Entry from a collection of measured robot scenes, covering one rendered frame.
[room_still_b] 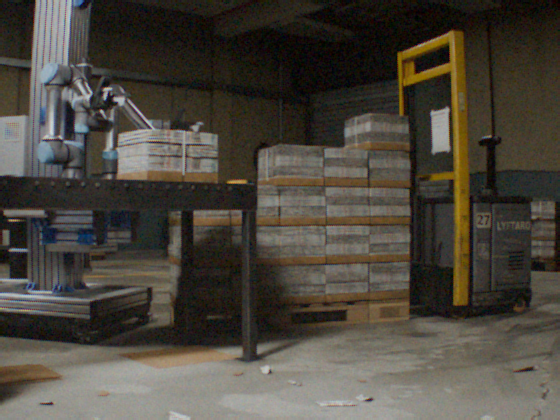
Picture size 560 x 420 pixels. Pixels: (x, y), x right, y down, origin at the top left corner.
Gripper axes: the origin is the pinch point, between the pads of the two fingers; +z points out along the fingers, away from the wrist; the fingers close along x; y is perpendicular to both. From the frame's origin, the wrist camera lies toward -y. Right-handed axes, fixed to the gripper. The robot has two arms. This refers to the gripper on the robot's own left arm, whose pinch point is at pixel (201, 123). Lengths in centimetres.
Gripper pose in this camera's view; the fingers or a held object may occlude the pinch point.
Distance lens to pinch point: 439.3
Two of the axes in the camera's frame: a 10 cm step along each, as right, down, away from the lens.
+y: -0.4, 9.9, 1.2
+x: 2.4, 1.3, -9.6
